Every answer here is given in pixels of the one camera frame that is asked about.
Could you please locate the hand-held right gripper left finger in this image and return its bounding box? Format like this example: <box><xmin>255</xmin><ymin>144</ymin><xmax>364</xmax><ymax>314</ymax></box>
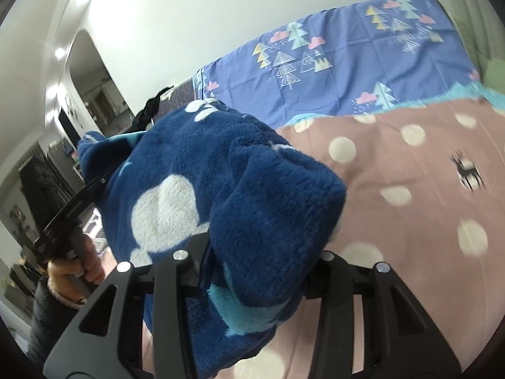
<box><xmin>43</xmin><ymin>233</ymin><xmax>214</xmax><ymax>379</ymax></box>

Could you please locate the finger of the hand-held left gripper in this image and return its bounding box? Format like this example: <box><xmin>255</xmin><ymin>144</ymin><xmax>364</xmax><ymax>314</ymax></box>
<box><xmin>79</xmin><ymin>177</ymin><xmax>112</xmax><ymax>211</ymax></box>

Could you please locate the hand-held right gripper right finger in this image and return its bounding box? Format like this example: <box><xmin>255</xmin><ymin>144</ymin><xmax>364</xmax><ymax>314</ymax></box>
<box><xmin>304</xmin><ymin>250</ymin><xmax>462</xmax><ymax>379</ymax></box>

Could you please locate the blue fleece pajama top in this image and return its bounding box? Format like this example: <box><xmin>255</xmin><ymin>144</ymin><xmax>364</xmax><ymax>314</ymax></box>
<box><xmin>77</xmin><ymin>99</ymin><xmax>348</xmax><ymax>379</ymax></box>

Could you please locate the person's left forearm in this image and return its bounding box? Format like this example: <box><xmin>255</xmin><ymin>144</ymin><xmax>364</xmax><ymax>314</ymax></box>
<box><xmin>27</xmin><ymin>276</ymin><xmax>87</xmax><ymax>370</ymax></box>

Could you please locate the person's left hand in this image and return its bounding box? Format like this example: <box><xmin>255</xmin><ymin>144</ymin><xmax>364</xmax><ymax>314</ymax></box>
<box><xmin>46</xmin><ymin>232</ymin><xmax>108</xmax><ymax>306</ymax></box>

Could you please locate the pink polka-dot blanket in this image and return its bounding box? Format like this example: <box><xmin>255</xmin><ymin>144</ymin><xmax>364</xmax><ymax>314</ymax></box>
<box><xmin>233</xmin><ymin>95</ymin><xmax>505</xmax><ymax>379</ymax></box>

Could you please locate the black garment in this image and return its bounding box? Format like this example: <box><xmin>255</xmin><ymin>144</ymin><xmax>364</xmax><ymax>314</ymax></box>
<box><xmin>132</xmin><ymin>86</ymin><xmax>174</xmax><ymax>132</ymax></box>

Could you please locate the purple tree-print pillow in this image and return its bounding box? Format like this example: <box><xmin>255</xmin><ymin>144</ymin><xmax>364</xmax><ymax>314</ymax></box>
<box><xmin>193</xmin><ymin>0</ymin><xmax>482</xmax><ymax>123</ymax></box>

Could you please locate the green pillow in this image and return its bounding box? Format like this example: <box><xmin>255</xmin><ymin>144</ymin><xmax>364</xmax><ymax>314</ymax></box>
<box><xmin>483</xmin><ymin>59</ymin><xmax>505</xmax><ymax>87</ymax></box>

